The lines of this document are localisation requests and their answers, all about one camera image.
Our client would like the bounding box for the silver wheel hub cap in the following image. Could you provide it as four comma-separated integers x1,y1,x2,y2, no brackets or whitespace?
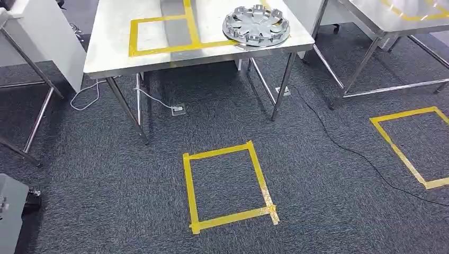
222,5,291,48

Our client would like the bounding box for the yellow floor tape square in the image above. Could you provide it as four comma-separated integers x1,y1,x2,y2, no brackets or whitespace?
369,106,449,191
182,141,280,235

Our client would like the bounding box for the yellow tape on table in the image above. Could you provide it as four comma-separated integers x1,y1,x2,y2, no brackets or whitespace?
380,0,449,22
128,0,272,58

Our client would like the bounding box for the steel table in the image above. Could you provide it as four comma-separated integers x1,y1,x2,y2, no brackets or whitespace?
312,0,449,110
83,0,316,143

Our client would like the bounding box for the white panelled table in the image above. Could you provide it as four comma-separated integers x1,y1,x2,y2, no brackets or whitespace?
0,0,87,167

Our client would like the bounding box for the white cable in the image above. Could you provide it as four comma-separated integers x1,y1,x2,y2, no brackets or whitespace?
133,87,176,110
70,78,107,112

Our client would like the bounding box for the black left camera bracket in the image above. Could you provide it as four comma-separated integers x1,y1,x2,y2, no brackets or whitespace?
22,189,42,213

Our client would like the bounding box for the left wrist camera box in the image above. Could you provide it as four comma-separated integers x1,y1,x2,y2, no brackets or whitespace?
0,173,30,254

